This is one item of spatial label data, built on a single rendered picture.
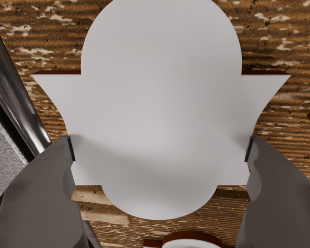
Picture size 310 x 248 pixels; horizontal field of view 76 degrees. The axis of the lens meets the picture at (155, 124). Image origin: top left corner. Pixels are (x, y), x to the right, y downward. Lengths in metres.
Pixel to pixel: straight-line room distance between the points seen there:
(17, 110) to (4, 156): 0.09
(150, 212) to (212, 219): 0.10
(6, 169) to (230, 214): 0.26
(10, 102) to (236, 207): 0.23
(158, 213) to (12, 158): 0.18
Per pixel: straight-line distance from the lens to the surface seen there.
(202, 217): 0.24
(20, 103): 0.21
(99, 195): 0.18
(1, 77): 0.20
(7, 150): 0.28
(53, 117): 0.17
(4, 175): 0.32
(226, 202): 0.22
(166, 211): 0.16
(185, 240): 0.28
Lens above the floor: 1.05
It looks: 51 degrees down
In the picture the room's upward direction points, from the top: 169 degrees counter-clockwise
